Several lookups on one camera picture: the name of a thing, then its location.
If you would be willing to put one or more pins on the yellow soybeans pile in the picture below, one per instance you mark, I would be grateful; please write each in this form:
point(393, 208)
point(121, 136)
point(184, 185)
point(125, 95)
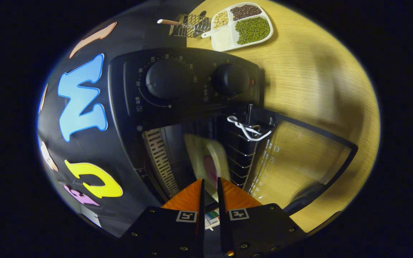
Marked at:
point(221, 19)

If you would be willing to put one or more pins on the green mung beans pile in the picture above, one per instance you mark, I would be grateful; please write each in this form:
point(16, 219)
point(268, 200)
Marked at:
point(252, 30)

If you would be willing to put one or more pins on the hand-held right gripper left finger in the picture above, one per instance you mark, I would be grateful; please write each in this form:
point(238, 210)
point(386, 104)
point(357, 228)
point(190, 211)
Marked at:
point(202, 222)

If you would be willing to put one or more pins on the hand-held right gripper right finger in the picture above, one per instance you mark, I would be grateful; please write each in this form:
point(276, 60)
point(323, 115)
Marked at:
point(221, 222)

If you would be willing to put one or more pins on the black backdrop cloth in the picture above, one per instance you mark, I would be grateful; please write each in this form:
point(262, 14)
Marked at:
point(84, 152)

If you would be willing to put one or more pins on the dark red beans pile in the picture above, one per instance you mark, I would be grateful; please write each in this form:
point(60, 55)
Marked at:
point(246, 11)

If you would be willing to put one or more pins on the white rice pile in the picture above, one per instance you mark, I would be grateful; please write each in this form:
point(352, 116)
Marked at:
point(223, 38)

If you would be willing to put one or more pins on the black electric oven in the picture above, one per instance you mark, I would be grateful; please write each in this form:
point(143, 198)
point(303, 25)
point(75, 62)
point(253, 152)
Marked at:
point(177, 79)

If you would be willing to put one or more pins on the pale yellow food slice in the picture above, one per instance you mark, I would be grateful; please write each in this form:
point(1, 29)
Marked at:
point(206, 154)

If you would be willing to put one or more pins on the white divided plate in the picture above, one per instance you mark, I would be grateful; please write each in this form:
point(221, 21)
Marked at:
point(268, 21)

